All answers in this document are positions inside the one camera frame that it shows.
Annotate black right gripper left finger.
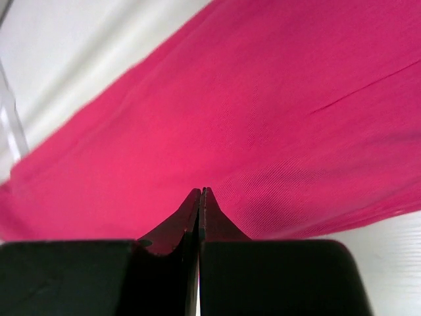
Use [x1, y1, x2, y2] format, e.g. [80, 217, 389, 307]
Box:
[1, 189, 201, 315]

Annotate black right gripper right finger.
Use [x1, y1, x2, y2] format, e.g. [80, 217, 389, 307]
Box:
[198, 188, 372, 315]

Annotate pink trousers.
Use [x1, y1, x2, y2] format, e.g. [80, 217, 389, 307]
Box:
[1, 1, 420, 241]

